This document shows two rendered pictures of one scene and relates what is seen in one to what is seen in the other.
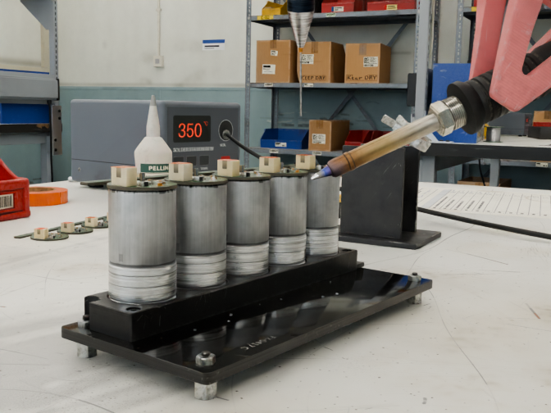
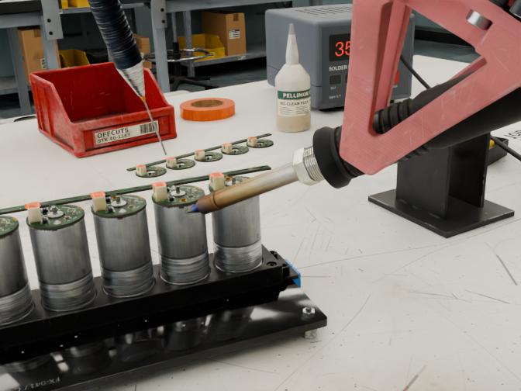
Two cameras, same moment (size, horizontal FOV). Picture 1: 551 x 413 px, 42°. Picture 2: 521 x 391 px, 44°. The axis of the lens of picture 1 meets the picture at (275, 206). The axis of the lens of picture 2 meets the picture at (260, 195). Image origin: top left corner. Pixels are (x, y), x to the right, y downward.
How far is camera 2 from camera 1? 0.23 m
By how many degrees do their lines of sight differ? 34
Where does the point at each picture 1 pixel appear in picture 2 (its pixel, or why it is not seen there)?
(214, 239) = (60, 272)
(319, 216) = (225, 236)
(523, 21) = (360, 77)
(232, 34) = not seen: outside the picture
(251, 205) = (112, 238)
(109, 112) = (285, 26)
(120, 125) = not seen: hidden behind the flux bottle
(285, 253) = (174, 273)
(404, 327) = (242, 375)
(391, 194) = (437, 171)
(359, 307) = (187, 351)
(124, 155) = not seen: hidden behind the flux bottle
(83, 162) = (272, 69)
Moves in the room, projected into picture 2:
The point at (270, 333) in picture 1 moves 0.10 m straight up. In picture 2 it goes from (63, 374) to (20, 137)
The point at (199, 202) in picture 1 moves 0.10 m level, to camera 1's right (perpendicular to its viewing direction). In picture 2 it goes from (42, 243) to (235, 299)
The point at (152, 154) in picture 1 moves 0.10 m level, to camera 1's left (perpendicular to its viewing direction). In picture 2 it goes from (286, 82) to (200, 75)
